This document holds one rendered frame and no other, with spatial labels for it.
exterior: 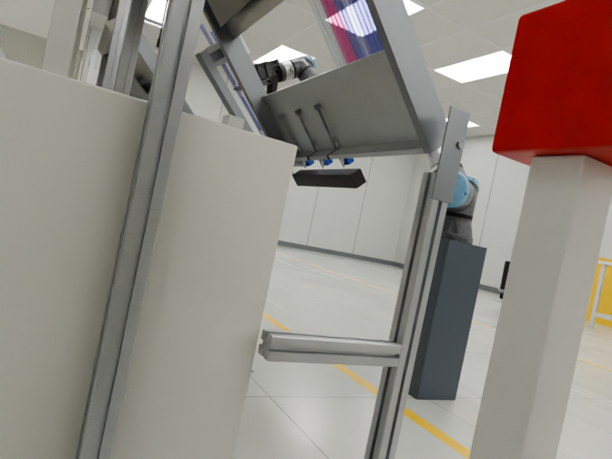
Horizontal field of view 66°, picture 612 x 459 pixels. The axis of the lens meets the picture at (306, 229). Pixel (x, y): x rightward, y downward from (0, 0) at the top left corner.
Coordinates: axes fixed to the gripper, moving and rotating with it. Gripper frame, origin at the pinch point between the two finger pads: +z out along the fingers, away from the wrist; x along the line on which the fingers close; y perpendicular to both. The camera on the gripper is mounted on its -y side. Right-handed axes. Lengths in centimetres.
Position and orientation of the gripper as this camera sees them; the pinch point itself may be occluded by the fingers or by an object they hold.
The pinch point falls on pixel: (238, 90)
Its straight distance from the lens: 185.2
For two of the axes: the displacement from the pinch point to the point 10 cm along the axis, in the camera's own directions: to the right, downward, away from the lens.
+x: 5.6, 1.2, -8.2
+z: -7.9, 3.9, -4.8
